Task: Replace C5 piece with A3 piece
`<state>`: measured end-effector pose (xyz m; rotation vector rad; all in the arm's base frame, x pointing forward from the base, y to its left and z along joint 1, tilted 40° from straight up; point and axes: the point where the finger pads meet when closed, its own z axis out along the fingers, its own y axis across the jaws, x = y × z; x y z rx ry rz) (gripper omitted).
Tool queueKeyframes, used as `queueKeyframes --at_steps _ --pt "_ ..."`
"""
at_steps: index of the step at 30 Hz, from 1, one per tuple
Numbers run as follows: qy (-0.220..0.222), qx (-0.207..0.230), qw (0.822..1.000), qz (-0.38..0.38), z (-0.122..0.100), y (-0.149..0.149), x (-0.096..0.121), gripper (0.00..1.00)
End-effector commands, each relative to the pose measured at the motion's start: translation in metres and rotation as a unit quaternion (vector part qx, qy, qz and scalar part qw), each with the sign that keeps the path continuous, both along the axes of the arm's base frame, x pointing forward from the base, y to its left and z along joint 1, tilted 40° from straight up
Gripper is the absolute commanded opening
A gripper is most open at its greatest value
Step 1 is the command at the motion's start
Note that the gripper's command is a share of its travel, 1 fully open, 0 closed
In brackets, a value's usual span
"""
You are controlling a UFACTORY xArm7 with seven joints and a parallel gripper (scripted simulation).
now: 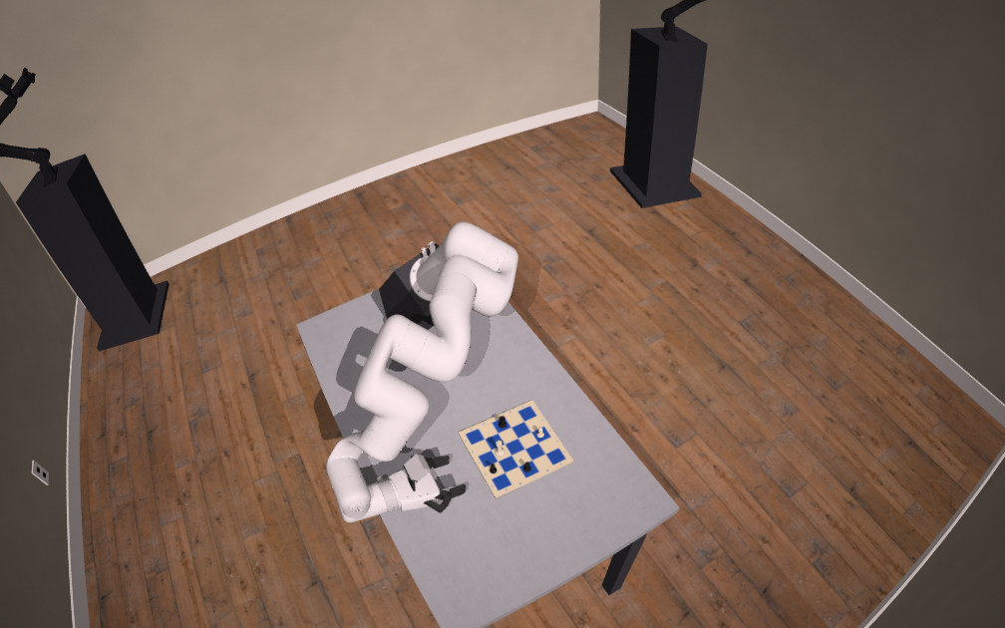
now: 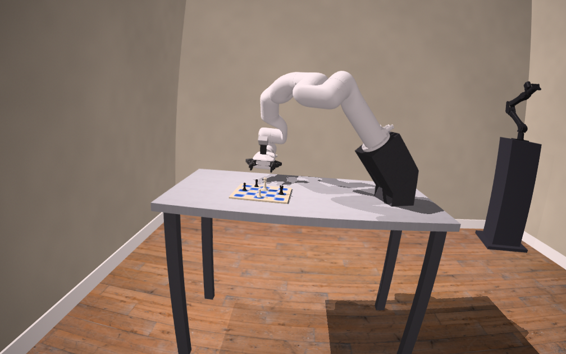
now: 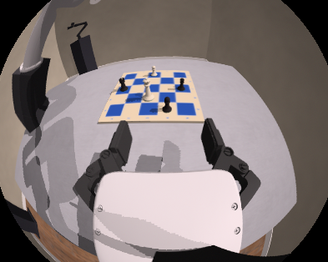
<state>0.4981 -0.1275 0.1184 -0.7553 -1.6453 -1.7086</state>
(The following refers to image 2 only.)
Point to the blue and cream checkered chessboard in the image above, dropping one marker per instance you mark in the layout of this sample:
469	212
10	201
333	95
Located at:
270	195

